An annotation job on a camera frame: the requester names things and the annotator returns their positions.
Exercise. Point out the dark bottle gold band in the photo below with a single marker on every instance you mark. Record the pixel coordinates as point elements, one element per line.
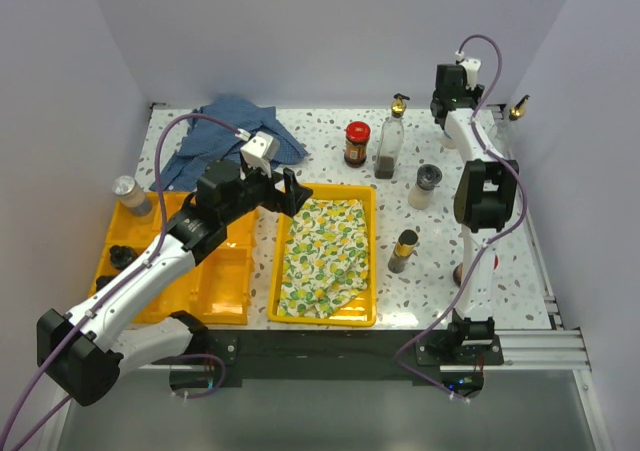
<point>402,251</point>

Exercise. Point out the red cap soy bottle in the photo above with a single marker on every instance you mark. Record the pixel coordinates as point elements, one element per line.
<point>458,272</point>

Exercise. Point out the corner glass bottle gold pourer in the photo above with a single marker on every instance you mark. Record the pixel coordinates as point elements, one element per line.
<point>503,132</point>

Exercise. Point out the black cap seasoning shaker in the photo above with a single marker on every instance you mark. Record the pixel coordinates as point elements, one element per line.
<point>102,281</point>

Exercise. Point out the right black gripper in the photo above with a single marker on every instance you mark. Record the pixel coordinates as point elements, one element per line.
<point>475,95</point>

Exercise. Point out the blue label spice jar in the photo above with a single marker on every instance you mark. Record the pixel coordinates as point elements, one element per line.
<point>132,196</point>

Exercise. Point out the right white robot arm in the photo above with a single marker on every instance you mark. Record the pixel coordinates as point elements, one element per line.
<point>483,206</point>

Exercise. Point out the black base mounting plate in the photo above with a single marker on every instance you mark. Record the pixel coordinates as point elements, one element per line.
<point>343,355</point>

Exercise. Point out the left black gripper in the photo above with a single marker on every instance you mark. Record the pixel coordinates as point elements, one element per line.
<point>286,201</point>

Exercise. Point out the yellow flat tray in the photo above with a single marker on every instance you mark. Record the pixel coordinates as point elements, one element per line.
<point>362,310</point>

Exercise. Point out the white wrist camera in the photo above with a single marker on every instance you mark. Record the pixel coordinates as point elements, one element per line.
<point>471,67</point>
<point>259,151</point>

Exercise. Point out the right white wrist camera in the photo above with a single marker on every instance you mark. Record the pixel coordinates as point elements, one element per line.
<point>471,67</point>

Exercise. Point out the glass oil bottle gold pourer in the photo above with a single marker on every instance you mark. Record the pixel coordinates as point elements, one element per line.
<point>391,139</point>

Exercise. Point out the red lid sauce jar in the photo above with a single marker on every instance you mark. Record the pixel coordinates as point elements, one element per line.
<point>357,139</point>

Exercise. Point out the brown spice shaker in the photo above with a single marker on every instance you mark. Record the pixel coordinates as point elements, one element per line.
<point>121,256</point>

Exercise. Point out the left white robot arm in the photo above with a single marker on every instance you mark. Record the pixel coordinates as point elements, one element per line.
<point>82,350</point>

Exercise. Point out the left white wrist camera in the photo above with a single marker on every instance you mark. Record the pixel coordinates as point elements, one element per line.
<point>259,151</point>

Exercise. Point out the lemon print cloth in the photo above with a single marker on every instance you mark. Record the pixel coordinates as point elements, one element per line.
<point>326,259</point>

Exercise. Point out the grey cap salt grinder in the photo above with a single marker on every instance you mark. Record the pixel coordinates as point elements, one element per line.
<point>428,178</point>

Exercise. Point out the yellow compartment organizer tray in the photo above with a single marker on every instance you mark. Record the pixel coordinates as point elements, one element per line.
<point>215,292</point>

